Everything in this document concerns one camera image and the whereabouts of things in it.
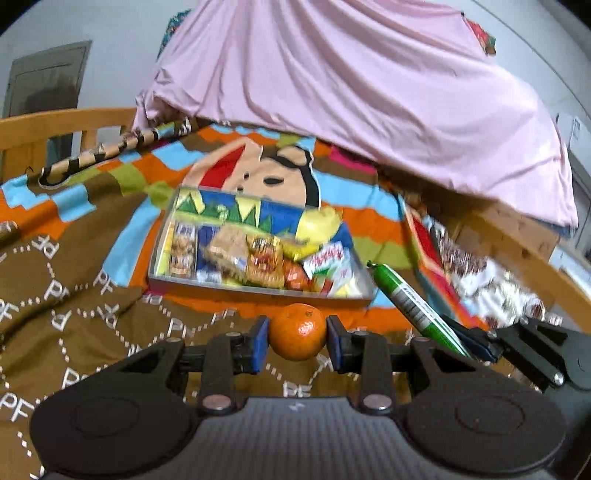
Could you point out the red floral cloth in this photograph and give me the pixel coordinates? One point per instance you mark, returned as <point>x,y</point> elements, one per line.
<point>482,34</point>

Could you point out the white air conditioner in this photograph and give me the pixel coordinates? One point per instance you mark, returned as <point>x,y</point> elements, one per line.
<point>575,134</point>

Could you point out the grey door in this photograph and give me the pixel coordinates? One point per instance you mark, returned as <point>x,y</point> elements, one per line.
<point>46,78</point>

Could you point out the white green vegetable packet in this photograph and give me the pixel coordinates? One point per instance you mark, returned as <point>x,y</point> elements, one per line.
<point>325,261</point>

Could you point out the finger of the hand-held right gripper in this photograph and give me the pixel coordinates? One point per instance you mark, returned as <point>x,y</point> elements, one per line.
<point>478,346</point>

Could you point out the dark blue snack packet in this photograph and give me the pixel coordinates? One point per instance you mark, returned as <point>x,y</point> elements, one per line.
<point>205,267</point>

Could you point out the pink bed sheet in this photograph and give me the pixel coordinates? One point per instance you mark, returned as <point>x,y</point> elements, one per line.
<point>346,92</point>

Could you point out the shallow cardboard box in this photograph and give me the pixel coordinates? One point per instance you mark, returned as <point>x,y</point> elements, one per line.
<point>231,295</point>

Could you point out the clear nut cluster packet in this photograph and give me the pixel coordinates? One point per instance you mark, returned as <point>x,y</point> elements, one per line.
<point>182,249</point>

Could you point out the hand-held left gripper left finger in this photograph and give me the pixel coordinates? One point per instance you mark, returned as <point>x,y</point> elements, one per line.
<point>259,344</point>

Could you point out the orange tangerine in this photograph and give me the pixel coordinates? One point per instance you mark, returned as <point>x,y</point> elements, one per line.
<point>298,334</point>

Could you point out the teal floral cloth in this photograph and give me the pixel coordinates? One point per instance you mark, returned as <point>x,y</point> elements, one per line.
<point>171,27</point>

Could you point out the striped rolled cloth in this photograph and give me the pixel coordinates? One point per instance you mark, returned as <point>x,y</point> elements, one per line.
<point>106,152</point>

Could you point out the gold red snack packet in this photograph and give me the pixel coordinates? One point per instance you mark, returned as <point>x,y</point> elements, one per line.
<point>263,263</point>

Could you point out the white floral cloth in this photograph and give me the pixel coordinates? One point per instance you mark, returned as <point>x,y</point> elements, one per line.
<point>485,277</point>

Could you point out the wooden bed rail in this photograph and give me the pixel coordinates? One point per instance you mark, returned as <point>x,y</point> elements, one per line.
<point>521,240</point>
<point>55,122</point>

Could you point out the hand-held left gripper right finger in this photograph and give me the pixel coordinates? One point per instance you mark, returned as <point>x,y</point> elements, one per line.
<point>336,344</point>

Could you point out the clear oat bar packet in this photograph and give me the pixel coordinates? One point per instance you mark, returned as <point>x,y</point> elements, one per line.
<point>226,249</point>

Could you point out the red patterned cloth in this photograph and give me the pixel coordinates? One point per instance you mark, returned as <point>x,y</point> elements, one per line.
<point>425,244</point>

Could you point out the green sausage stick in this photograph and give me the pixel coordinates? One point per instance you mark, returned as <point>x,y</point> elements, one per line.
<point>406,300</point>

